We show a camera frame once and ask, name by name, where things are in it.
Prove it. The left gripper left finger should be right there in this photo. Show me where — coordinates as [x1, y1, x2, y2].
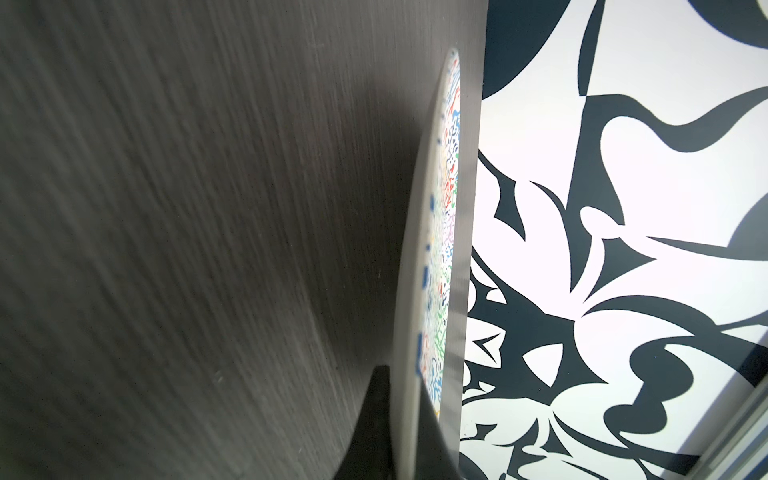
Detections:
[334, 365, 394, 480]

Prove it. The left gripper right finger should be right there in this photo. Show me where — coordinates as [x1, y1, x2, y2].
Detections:
[414, 383, 461, 480]

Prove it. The colourful squiggle pattern plate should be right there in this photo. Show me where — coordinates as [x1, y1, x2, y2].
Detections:
[390, 49, 461, 479]

